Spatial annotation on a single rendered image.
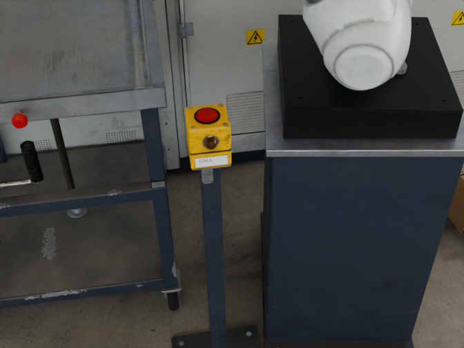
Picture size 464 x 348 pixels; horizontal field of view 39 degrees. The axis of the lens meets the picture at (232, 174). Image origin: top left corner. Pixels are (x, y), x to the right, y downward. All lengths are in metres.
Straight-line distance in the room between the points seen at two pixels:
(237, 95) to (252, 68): 0.12
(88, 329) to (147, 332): 0.18
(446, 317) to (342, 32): 1.14
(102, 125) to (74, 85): 0.88
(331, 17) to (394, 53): 0.13
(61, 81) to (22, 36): 0.23
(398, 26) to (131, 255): 1.09
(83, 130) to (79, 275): 0.60
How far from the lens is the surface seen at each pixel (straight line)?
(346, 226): 1.59
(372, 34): 1.20
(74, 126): 2.33
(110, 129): 2.34
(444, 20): 2.35
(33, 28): 1.69
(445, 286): 2.18
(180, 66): 2.20
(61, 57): 1.56
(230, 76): 2.22
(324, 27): 1.23
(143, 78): 1.44
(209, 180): 1.31
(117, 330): 2.02
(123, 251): 1.98
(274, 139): 1.42
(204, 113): 1.23
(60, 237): 2.06
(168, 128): 2.35
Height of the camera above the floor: 1.65
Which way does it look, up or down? 42 degrees down
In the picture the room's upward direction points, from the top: 1 degrees counter-clockwise
